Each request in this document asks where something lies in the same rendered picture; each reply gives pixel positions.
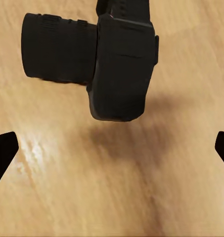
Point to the digital camera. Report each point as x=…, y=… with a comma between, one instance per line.
x=116, y=56

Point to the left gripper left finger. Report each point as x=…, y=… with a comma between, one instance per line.
x=8, y=149

